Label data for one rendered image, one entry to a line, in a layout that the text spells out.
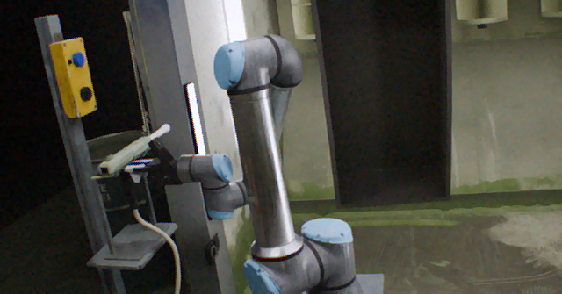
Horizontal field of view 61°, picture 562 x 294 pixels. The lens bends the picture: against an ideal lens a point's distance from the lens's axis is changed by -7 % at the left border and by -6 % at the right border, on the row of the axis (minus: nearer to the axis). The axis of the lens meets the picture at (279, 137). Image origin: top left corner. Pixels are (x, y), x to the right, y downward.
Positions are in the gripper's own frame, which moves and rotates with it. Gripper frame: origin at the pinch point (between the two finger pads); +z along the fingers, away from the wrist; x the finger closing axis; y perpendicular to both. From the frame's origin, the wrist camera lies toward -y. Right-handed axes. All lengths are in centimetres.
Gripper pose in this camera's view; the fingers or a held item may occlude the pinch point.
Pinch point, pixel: (128, 165)
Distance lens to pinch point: 179.8
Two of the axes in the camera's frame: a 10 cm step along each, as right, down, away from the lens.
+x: 2.2, -3.0, 9.3
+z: -9.7, 0.6, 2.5
